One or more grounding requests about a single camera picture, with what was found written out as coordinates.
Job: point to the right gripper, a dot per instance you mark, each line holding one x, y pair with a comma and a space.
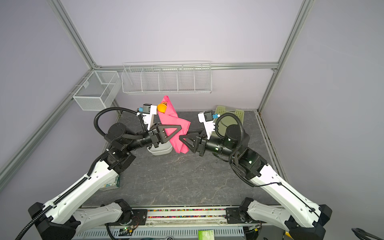
203, 143

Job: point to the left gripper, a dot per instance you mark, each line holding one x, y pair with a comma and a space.
156, 136

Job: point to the orange plastic spoon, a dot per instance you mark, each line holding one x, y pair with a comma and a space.
162, 108

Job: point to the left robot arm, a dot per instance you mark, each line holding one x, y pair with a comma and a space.
60, 219

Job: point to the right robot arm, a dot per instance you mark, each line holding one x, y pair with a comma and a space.
226, 137

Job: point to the white plastic tub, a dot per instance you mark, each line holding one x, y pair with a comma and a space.
162, 149

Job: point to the tissue pack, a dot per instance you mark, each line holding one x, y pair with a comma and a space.
114, 184

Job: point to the white mesh box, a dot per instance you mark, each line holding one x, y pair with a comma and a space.
98, 91

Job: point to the green box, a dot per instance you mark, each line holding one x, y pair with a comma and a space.
206, 235

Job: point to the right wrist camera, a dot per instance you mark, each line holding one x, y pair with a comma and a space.
208, 118

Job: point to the white wire shelf basket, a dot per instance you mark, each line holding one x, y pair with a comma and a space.
167, 77

